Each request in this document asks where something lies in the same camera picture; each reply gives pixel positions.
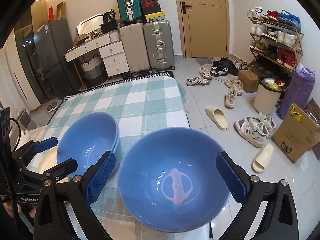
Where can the cream slide sandal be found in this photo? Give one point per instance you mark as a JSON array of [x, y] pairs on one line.
[[218, 117], [263, 158]]

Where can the purple bag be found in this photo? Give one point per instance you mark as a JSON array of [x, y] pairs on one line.
[[298, 91]]

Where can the grey slippers pair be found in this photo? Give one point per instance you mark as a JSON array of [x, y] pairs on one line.
[[51, 107]]

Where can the green checked tablecloth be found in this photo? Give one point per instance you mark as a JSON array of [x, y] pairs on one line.
[[140, 107]]

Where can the white green sneaker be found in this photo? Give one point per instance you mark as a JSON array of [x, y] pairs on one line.
[[249, 134]]

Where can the woven laundry basket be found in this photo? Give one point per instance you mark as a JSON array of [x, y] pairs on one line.
[[94, 71]]

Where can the cream plate front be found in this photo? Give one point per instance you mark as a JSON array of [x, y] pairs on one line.
[[48, 160]]

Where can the cream slide sandal far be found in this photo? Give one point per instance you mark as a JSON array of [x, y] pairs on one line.
[[218, 117]]

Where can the blue bowl back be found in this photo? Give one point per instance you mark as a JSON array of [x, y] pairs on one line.
[[117, 150]]

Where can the black bag on desk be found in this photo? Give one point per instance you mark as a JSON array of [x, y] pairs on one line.
[[109, 22]]

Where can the blue bowl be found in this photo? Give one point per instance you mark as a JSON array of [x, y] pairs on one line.
[[117, 150], [87, 140], [169, 182]]

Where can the tan wooden door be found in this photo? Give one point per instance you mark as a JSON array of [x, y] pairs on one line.
[[204, 27]]

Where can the white drawer unit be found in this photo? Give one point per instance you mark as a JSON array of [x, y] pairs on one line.
[[114, 59]]

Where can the left hand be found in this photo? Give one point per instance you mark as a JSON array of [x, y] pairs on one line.
[[9, 209]]

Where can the stack of shoe boxes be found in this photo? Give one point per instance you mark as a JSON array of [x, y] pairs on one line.
[[149, 7]]

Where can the beige suitcase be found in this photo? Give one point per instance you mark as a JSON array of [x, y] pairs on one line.
[[133, 41]]

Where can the small brown cardboard box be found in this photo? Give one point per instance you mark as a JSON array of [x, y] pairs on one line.
[[250, 81]]

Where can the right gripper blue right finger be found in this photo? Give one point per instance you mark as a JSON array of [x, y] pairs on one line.
[[234, 177]]

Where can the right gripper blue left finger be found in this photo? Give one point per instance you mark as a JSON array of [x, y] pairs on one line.
[[96, 176]]

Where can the white dressing desk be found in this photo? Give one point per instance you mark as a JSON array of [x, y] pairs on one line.
[[86, 51]]

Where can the white trash bin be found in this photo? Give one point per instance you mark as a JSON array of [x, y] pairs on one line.
[[267, 96]]

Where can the teal suitcase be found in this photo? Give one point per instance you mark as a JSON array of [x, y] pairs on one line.
[[130, 11]]

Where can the open cardboard box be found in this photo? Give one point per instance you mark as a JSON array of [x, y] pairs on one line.
[[297, 134]]

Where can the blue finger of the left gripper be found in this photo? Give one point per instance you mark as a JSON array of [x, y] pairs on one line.
[[45, 145]]

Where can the black glass cabinet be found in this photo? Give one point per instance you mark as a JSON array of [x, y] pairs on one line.
[[24, 37]]

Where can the white plastic bag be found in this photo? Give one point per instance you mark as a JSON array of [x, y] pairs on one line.
[[38, 134]]

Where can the silver aluminium suitcase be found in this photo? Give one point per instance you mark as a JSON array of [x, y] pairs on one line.
[[158, 40]]

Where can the dark grey refrigerator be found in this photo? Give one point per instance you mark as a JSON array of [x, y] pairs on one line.
[[52, 42]]

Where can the wooden shoe rack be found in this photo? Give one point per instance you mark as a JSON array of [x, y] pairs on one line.
[[276, 43]]

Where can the oval white mirror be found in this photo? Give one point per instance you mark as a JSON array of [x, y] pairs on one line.
[[89, 25]]

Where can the cream slide sandal near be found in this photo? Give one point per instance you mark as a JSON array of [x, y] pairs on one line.
[[263, 158]]

